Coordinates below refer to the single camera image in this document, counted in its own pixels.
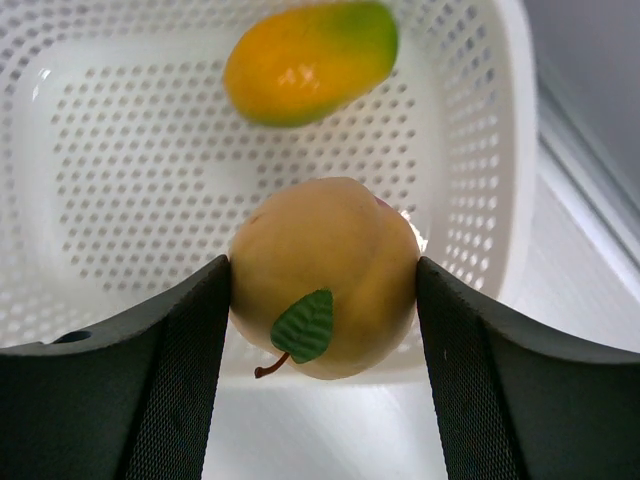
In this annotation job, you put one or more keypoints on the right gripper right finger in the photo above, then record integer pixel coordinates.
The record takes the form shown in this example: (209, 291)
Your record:
(516, 399)

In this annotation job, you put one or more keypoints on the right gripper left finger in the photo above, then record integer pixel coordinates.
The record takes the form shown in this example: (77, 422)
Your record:
(130, 397)

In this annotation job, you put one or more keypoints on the orange fruit with leaf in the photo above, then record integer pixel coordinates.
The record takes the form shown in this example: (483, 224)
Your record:
(323, 277)

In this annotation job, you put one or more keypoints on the yellow green mango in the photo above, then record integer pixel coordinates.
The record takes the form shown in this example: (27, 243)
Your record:
(301, 65)

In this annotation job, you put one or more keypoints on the white perforated plastic basket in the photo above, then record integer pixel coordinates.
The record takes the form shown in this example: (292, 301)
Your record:
(125, 168)

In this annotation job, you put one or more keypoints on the right side aluminium rail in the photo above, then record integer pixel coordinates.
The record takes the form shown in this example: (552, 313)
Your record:
(581, 157)

